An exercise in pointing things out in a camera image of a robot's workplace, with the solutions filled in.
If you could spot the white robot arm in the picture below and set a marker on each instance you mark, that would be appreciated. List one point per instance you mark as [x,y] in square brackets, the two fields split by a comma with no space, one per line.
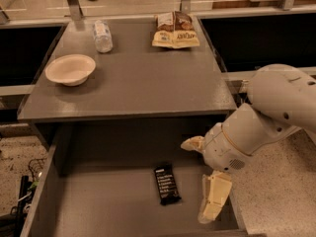
[281,100]

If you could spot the black rxbar chocolate bar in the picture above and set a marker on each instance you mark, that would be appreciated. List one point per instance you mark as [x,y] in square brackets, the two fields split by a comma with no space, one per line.
[166,185]

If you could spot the grey counter cabinet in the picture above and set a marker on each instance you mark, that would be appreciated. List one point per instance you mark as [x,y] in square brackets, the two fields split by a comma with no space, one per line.
[135,79]

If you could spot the white paper bowl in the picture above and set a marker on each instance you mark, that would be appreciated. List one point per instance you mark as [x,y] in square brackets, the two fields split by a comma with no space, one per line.
[70,70]

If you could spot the grey open top drawer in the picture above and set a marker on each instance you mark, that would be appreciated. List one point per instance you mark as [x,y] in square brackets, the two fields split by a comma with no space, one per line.
[98,181]

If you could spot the brown yellow snack bag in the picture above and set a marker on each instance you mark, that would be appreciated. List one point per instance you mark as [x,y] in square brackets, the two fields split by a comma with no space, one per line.
[175,30]

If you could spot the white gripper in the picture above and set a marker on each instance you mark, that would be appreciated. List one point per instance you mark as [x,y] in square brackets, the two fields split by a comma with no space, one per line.
[221,147]

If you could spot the metal railing post left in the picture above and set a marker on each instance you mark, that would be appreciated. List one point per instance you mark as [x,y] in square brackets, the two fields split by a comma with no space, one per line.
[75,10]

